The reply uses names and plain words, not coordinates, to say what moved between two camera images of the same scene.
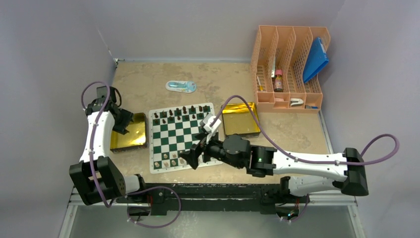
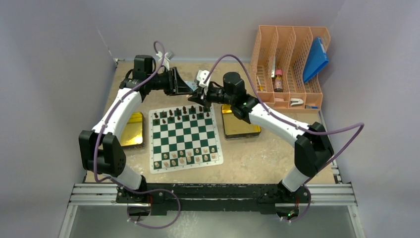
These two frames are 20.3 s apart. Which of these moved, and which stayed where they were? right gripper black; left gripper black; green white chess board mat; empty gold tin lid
Moved: left gripper black; right gripper black
Stayed: green white chess board mat; empty gold tin lid
